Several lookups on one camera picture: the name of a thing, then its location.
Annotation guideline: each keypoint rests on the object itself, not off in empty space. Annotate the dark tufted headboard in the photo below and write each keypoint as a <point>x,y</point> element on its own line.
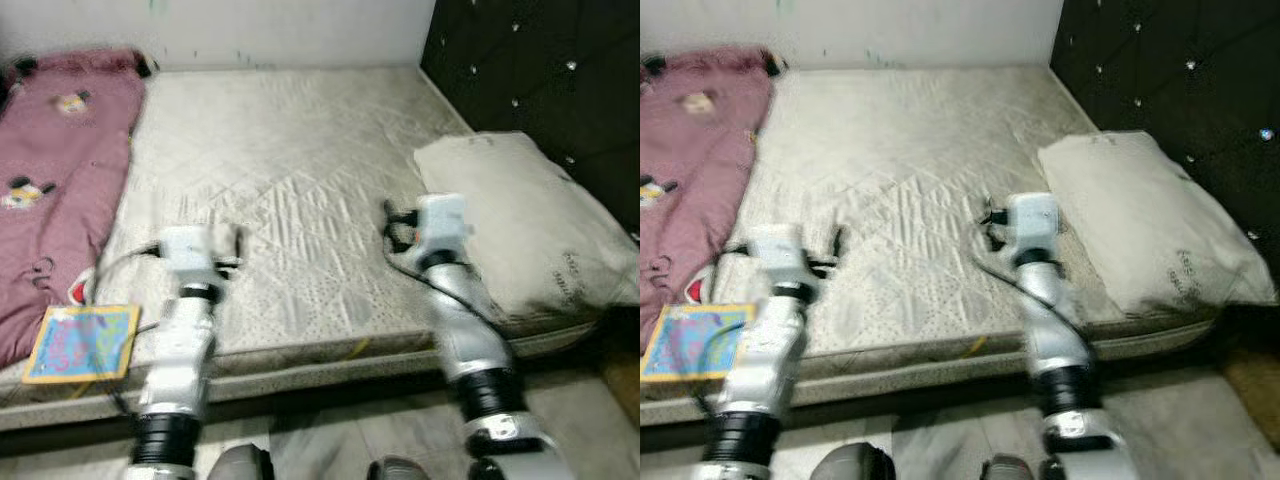
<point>1180,70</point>
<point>540,80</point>

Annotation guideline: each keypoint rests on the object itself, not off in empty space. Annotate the grey robot leg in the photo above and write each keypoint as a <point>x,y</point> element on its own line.
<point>1010,470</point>
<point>850,465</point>
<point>398,470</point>
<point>240,465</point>

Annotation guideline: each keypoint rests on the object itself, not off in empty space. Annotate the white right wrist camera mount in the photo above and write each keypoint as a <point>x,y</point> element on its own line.
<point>1032,220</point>
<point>440,222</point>

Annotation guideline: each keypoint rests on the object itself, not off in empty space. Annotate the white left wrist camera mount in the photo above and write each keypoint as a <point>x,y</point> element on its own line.
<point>185,250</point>
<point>775,248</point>

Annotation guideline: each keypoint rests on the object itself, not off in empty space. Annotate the grey robot right leg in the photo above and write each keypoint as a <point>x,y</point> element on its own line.
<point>398,470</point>
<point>1010,470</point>

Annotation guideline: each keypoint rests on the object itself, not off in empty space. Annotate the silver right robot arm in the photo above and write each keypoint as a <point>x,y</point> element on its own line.
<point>470,340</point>
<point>1055,330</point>

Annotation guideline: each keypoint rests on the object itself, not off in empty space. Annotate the grey quilted mattress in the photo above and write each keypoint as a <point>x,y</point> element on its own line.
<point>900,150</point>
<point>300,150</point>

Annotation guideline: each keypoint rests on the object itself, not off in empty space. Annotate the colourful children's picture book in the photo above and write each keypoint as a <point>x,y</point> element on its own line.
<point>80,345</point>
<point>690,345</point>

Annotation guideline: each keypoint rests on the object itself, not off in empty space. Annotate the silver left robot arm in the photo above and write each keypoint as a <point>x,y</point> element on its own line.
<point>765,370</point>
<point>180,370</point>

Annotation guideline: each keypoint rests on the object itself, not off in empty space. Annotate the purple Mickey print blanket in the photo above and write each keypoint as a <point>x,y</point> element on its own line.
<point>60,180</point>
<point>690,170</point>

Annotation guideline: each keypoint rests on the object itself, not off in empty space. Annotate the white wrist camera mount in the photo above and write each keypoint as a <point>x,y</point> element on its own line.
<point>775,248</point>
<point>1032,220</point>
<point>440,222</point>
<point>185,250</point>

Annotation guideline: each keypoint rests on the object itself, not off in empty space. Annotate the white pillow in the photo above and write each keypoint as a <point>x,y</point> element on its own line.
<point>520,220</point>
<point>1140,210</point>

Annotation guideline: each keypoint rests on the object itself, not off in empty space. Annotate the grey robot left leg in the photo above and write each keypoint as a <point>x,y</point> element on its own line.
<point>850,465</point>
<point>240,465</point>

